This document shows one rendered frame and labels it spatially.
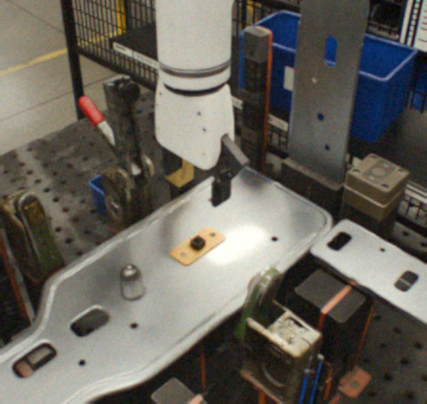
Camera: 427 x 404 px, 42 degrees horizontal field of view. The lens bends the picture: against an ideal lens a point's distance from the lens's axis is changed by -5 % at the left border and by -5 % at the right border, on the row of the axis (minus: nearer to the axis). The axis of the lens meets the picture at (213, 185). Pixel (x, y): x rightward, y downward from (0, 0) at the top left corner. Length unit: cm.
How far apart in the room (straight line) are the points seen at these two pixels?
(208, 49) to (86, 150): 102
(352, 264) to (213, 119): 32
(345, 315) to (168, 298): 24
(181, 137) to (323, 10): 31
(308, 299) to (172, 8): 44
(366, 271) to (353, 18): 36
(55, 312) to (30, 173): 83
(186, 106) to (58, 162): 94
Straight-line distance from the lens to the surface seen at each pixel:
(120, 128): 84
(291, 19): 122
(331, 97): 91
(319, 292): 83
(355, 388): 107
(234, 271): 81
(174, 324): 75
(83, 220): 137
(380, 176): 91
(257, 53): 101
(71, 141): 165
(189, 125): 68
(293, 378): 71
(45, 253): 85
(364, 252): 86
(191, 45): 62
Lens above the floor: 159
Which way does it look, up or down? 38 degrees down
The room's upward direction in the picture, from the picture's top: straight up
